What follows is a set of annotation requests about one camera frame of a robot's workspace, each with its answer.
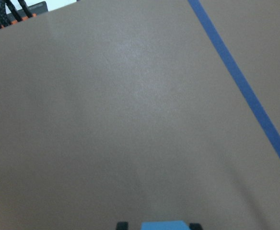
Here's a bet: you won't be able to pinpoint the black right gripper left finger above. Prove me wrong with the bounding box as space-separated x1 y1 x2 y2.
116 221 128 230

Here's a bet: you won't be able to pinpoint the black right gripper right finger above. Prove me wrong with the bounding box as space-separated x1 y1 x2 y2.
189 223 203 230

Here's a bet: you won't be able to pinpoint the small blue toy block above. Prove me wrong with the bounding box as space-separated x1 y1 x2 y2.
140 220 189 230

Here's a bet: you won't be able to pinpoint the black background cables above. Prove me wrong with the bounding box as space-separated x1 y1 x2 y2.
0 0 50 34

